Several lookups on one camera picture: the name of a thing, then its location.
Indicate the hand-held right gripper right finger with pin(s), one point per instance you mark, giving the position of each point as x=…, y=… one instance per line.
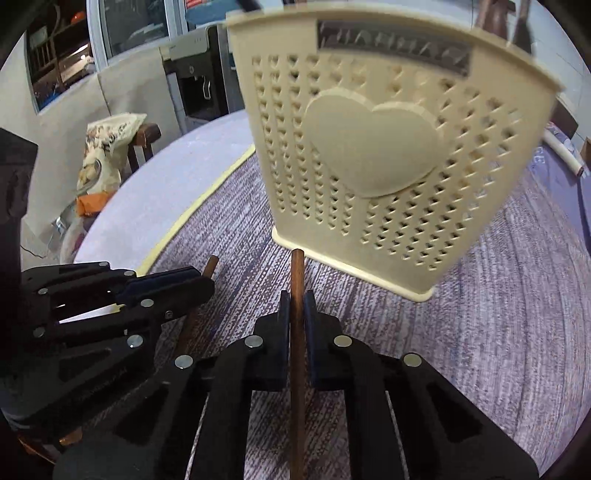
x=318, y=355

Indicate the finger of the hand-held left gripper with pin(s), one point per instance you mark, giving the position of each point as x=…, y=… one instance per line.
x=92, y=339
x=175, y=288

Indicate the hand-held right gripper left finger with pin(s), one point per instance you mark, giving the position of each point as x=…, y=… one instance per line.
x=272, y=355

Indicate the brown wooden chopstick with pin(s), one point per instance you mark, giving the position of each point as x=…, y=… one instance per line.
x=211, y=266
x=298, y=277

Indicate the beige perforated utensil holder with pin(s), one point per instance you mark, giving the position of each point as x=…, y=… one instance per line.
x=369, y=152

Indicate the black chopstick with gold band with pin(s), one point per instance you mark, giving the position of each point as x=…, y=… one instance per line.
x=521, y=18

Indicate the clear plastic bag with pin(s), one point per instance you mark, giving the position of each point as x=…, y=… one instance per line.
x=69, y=230

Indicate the beige cardboard panel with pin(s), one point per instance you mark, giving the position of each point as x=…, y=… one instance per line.
x=69, y=115

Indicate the lavender tablecloth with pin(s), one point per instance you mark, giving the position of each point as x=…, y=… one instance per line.
x=161, y=194

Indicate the printed snack bag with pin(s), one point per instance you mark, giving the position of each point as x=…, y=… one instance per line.
x=106, y=147

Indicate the wooden chair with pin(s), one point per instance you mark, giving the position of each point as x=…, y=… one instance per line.
x=147, y=134

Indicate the purple striped table mat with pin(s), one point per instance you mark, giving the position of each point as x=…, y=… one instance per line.
x=485, y=323

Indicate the glass window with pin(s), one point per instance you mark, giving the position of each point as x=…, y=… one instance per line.
x=134, y=23

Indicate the grey water dispenser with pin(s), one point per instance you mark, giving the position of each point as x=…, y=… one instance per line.
x=198, y=83

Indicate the lavender floral cloth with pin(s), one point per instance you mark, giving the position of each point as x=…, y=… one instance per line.
x=549, y=161

